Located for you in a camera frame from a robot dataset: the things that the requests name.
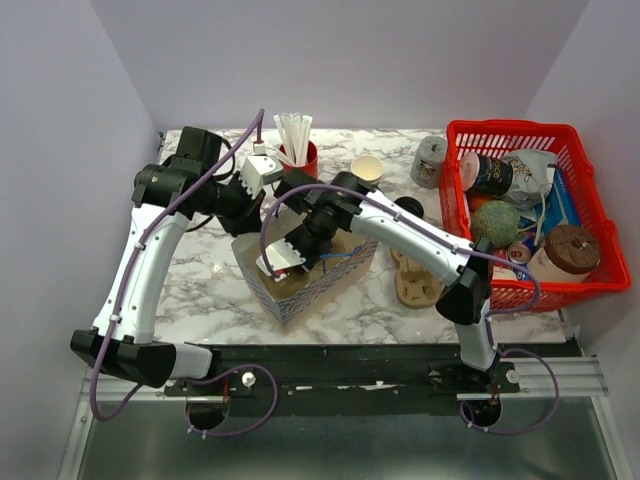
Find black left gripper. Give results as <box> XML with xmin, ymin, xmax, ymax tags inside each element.
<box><xmin>196</xmin><ymin>171</ymin><xmax>267</xmax><ymax>238</ymax></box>

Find brown pulp cup carrier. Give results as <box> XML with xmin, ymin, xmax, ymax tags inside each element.
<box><xmin>390</xmin><ymin>249</ymin><xmax>442</xmax><ymax>309</ymax></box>
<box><xmin>256</xmin><ymin>237</ymin><xmax>351</xmax><ymax>299</ymax></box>

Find checkered paper takeout bag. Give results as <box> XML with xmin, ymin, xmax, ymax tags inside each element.
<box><xmin>231</xmin><ymin>230</ymin><xmax>378</xmax><ymax>327</ymax></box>

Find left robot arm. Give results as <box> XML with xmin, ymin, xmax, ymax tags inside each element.
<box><xmin>70</xmin><ymin>127</ymin><xmax>265</xmax><ymax>395</ymax></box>

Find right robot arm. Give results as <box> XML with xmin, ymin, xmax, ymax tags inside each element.
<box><xmin>256</xmin><ymin>171</ymin><xmax>497</xmax><ymax>392</ymax></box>

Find white wrapped straws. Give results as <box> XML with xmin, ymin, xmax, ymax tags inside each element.
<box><xmin>273</xmin><ymin>113</ymin><xmax>313</xmax><ymax>167</ymax></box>

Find black lid stack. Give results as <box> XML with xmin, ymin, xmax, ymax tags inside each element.
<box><xmin>394</xmin><ymin>196</ymin><xmax>424</xmax><ymax>221</ymax></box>

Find grey marbled block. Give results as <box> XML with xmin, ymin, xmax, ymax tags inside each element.
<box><xmin>410</xmin><ymin>136</ymin><xmax>447</xmax><ymax>190</ymax></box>

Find dark printed cup in basket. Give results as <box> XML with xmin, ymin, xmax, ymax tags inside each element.
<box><xmin>459</xmin><ymin>152</ymin><xmax>514</xmax><ymax>197</ymax></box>

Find green round sponge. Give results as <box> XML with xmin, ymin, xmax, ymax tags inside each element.
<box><xmin>470</xmin><ymin>200</ymin><xmax>520</xmax><ymax>249</ymax></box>

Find crumpled silver snack bag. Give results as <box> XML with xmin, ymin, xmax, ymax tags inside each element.
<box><xmin>501</xmin><ymin>149</ymin><xmax>559</xmax><ymax>212</ymax></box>

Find blue package in basket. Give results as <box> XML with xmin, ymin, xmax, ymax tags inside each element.
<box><xmin>541</xmin><ymin>167</ymin><xmax>582</xmax><ymax>234</ymax></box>

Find brown round cake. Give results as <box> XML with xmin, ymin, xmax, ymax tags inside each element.
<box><xmin>527</xmin><ymin>225</ymin><xmax>601</xmax><ymax>283</ymax></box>

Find red plastic basket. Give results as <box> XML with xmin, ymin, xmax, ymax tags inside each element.
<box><xmin>439</xmin><ymin>119</ymin><xmax>632</xmax><ymax>312</ymax></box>

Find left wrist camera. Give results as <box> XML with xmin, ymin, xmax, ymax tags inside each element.
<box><xmin>239</xmin><ymin>141</ymin><xmax>284</xmax><ymax>199</ymax></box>

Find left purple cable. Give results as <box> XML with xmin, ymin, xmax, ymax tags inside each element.
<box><xmin>89</xmin><ymin>107</ymin><xmax>279</xmax><ymax>439</ymax></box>

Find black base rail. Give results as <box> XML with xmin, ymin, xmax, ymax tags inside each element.
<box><xmin>164</xmin><ymin>344</ymin><xmax>520</xmax><ymax>417</ymax></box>

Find aluminium frame rail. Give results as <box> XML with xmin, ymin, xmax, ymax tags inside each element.
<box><xmin>80</xmin><ymin>357</ymin><xmax>608</xmax><ymax>403</ymax></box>

